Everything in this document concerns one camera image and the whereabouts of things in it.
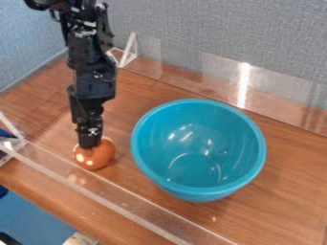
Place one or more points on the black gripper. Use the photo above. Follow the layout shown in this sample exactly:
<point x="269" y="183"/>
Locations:
<point x="90" y="91"/>

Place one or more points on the brown white toy mushroom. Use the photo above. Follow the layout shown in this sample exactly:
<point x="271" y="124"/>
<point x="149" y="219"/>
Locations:
<point x="95" y="157"/>

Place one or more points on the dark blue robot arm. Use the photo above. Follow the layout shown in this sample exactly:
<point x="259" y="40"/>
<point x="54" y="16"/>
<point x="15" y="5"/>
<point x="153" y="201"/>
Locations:
<point x="89" y="39"/>

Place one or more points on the blue plastic bowl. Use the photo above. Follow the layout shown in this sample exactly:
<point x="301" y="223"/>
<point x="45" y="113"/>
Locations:
<point x="199" y="148"/>

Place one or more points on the clear acrylic left barrier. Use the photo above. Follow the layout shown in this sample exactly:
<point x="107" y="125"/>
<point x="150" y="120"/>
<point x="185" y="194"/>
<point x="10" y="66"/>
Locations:
<point x="23" y="64"/>

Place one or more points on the clear acrylic barrier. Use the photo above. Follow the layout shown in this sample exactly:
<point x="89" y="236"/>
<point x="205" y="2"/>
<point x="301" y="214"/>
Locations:
<point x="23" y="64"/>
<point x="285" y="98"/>
<point x="103" y="209"/>

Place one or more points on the clear acrylic front barrier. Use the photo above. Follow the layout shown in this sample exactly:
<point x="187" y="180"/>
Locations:
<point x="103" y="209"/>

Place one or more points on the clear acrylic back barrier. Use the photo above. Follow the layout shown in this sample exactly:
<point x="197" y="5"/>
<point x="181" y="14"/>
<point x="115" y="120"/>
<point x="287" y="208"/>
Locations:
<point x="285" y="98"/>

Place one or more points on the clear acrylic corner bracket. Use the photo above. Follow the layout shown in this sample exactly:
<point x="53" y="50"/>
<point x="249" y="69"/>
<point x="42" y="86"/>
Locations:
<point x="125" y="56"/>

